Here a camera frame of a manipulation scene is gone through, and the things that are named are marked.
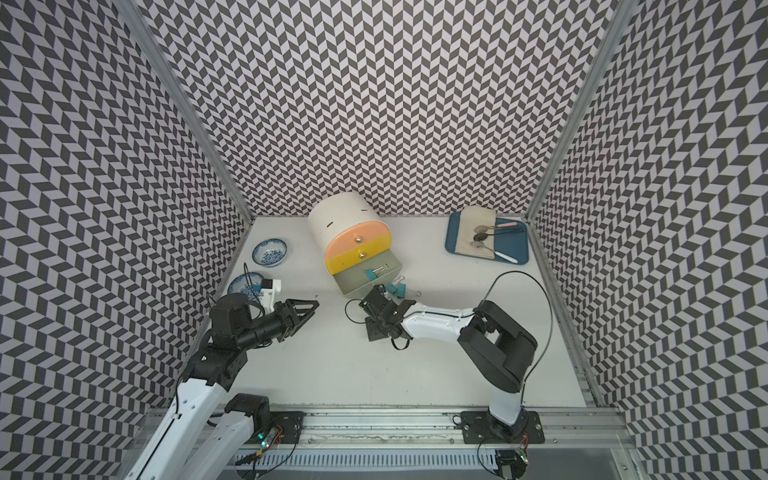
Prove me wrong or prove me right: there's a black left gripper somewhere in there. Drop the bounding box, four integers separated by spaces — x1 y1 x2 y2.
237 298 319 351

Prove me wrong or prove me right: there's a grey green bottom drawer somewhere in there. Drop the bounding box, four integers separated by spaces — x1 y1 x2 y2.
333 250 402 299

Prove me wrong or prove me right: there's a yellow drawer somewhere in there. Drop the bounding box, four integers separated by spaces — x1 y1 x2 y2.
325 235 392 275

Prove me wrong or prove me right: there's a cream round drawer cabinet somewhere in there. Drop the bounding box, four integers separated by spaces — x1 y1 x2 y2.
308 192 389 265

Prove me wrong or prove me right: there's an orange pink top drawer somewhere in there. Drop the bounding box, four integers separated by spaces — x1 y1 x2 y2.
325 221 391 258

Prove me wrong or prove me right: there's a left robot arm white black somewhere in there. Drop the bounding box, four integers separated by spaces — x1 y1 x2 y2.
123 293 320 479

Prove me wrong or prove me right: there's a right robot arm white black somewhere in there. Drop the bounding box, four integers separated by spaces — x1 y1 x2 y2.
357 286 538 443

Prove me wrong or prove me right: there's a blue floral bowl near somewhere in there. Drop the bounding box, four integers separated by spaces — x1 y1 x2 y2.
227 272 264 300

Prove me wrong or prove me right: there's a blue floral bowl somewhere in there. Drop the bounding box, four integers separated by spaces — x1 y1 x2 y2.
227 272 264 300
251 238 288 268

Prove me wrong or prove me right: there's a blue floral bowl far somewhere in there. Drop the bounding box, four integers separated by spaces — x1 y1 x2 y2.
251 238 288 268

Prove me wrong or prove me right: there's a beige folded cloth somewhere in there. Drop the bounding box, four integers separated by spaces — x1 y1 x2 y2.
454 206 496 260

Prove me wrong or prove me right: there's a teal blue tray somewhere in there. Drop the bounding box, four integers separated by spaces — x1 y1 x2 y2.
444 212 531 265

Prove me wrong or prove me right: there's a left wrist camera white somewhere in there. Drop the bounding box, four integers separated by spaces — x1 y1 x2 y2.
256 278 282 313

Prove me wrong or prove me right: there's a white handled spoon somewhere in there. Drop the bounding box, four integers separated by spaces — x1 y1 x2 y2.
470 241 520 264

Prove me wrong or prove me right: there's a teal handled spoon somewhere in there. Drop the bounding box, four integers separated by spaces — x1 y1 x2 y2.
473 226 525 242

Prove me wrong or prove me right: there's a pink handled spoon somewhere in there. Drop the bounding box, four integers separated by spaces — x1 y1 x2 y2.
474 221 518 233

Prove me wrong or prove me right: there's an aluminium front rail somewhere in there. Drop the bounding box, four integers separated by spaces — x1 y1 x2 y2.
275 406 634 449

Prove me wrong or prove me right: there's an aluminium corner post left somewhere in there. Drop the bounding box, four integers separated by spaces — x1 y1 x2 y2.
112 0 253 224

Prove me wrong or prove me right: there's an aluminium corner post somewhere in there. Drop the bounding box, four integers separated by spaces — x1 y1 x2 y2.
112 0 253 224
525 0 640 223

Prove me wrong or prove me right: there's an aluminium corner post right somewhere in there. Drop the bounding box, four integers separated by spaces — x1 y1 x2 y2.
525 0 640 223

